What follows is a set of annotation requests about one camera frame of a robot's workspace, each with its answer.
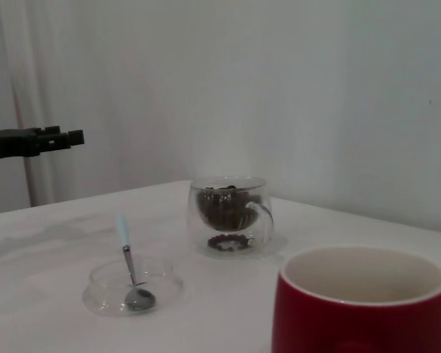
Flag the coffee beans pile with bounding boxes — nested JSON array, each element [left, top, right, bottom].
[[196, 185, 253, 232]]

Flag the white vertical post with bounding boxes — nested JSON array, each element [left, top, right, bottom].
[[0, 0, 56, 207]]

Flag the blue handled metal spoon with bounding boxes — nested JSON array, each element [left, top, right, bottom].
[[115, 215, 157, 312]]

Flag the clear double-wall glass cup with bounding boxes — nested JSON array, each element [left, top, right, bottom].
[[185, 176, 275, 257]]

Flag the clear glass saucer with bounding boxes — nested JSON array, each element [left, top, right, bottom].
[[82, 255, 185, 318]]

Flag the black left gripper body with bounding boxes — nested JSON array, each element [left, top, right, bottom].
[[0, 128, 42, 163]]

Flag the red ceramic mug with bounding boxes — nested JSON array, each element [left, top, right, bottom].
[[271, 246, 441, 353]]

